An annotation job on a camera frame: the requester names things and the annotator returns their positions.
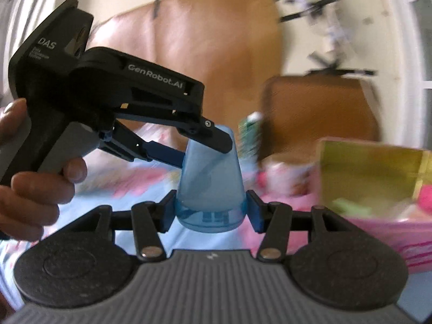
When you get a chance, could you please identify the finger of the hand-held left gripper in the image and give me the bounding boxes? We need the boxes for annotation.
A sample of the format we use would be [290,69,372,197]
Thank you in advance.
[100,121,187,169]
[175,117,234,153]

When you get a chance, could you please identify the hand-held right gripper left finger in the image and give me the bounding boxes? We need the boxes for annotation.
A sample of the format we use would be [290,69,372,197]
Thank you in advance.
[79,191,178,261]

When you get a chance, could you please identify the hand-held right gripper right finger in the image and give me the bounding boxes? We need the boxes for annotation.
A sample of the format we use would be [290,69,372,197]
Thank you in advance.
[246,191,341,261]

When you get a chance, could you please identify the blue plastic cup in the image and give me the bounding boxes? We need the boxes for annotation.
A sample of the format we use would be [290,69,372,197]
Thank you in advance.
[174,124,245,234]

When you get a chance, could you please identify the pink biscuit tin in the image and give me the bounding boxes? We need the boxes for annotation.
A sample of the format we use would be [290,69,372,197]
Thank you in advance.
[316,138,432,272]

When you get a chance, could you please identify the person's left hand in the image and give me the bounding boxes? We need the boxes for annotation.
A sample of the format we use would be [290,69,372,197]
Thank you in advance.
[0,98,88,241]

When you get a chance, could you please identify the cartoon pig printed bedsheet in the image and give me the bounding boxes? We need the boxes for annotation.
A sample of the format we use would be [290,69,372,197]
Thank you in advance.
[0,121,325,313]

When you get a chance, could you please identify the green drink carton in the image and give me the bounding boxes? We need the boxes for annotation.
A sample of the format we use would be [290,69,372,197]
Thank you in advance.
[238,111,264,163]

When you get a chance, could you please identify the round food can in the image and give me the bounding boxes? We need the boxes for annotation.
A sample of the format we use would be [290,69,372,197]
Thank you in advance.
[262,156,318,197]

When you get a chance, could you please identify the wood-pattern sheet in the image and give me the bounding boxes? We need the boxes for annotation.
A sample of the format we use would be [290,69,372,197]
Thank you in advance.
[87,0,285,133]

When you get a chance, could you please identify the black tape strips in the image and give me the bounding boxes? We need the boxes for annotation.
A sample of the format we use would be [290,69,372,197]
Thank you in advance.
[262,0,376,75]

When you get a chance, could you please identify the white window frame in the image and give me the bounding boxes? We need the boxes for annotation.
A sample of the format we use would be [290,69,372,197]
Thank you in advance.
[381,0,432,150]

